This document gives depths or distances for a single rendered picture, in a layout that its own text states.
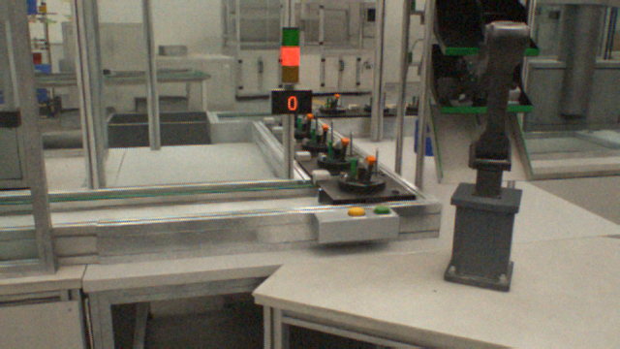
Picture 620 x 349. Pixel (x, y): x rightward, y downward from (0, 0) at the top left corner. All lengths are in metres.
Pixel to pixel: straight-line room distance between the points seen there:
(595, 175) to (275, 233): 1.67
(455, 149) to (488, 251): 0.49
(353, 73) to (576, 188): 8.91
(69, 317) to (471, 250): 0.95
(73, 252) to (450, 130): 1.11
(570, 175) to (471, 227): 1.39
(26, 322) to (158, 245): 0.34
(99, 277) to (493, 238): 0.90
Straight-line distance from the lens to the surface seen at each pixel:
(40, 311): 1.48
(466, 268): 1.35
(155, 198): 1.69
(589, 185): 2.72
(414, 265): 1.43
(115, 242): 1.45
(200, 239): 1.44
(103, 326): 1.47
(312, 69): 10.93
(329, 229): 1.41
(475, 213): 1.30
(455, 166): 1.71
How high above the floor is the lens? 1.44
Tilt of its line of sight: 16 degrees down
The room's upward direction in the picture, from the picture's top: 1 degrees clockwise
